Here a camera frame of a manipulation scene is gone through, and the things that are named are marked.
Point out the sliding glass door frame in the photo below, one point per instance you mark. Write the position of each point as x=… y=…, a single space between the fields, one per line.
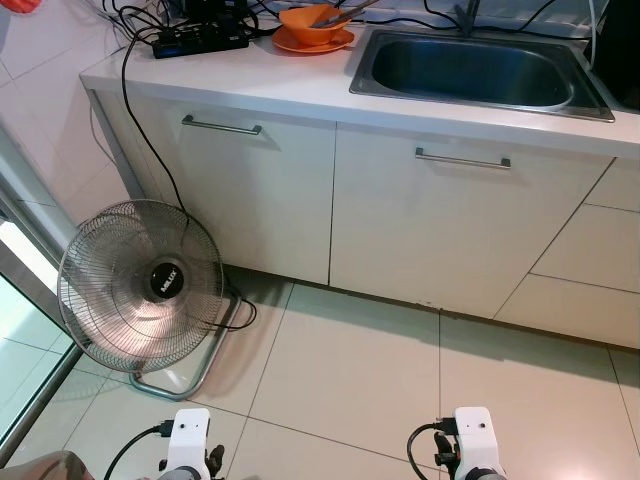
x=40 y=400

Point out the orange plastic bowl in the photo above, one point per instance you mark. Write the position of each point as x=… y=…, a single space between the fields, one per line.
x=300 y=25

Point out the steel sink faucet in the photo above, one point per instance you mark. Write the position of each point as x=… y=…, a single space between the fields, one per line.
x=468 y=15

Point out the black power strip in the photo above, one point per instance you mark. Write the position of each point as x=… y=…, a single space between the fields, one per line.
x=200 y=42

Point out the chrome floor fan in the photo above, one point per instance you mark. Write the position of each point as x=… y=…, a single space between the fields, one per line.
x=110 y=300

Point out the metal spoon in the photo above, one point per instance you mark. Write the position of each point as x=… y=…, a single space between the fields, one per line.
x=345 y=15

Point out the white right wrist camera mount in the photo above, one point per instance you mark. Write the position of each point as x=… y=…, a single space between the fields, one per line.
x=473 y=435

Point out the white drawer front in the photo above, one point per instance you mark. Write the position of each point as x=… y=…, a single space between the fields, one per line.
x=570 y=310
x=595 y=250
x=615 y=185

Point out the orange plastic plate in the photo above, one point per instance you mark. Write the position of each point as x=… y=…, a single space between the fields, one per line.
x=290 y=46

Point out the stainless steel sink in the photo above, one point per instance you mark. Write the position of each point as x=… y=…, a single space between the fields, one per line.
x=470 y=75

